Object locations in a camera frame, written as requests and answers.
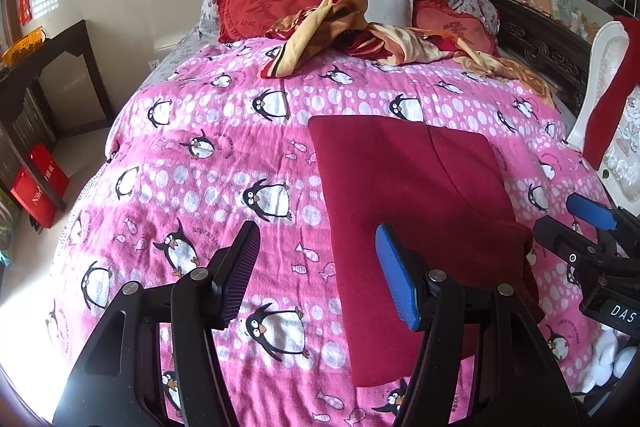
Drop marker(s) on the small red heart pillow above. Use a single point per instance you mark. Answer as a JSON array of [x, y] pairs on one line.
[[450, 27]]

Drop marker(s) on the large red heart pillow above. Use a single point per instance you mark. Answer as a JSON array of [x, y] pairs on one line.
[[255, 7]]

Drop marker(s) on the red cloth on chair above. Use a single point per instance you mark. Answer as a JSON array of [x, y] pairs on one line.
[[602, 107]]

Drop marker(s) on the yellow red striped blanket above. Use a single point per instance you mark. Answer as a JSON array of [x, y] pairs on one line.
[[310, 37]]

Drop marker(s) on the yellow plastic basket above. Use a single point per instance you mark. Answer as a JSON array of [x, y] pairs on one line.
[[25, 47]]

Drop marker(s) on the pink penguin print blanket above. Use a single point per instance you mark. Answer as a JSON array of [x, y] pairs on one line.
[[200, 167]]

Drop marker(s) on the white upholstered chair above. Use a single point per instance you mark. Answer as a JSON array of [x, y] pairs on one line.
[[607, 52]]

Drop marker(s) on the dark wooden side table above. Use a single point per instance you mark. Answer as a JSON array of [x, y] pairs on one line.
[[55, 44]]

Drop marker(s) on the assorted packets pile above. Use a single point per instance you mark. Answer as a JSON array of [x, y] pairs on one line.
[[560, 7]]

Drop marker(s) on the small floral pillow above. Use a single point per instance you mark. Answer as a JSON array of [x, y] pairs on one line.
[[210, 2]]

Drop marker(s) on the green patterned bag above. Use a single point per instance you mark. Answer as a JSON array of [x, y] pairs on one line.
[[9, 227]]

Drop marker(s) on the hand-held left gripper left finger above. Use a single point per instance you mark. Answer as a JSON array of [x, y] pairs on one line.
[[235, 287]]

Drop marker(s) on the dark carved wooden cabinet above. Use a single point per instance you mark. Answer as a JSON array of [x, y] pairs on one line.
[[550, 57]]

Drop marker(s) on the white plush toy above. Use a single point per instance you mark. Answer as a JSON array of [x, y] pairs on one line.
[[610, 357]]

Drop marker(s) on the red paper wall sign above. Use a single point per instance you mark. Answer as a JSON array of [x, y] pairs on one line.
[[25, 7]]

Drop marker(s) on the floral bed sheet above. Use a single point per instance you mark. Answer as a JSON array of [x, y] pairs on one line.
[[175, 57]]

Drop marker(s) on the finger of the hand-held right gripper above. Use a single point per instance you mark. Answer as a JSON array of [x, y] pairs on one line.
[[565, 237], [590, 209]]

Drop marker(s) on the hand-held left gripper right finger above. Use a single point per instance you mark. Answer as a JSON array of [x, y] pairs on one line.
[[400, 277]]

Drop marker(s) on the dark red knit garment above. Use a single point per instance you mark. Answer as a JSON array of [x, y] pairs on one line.
[[400, 187]]

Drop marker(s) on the white small cushion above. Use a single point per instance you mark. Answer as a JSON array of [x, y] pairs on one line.
[[387, 4]]

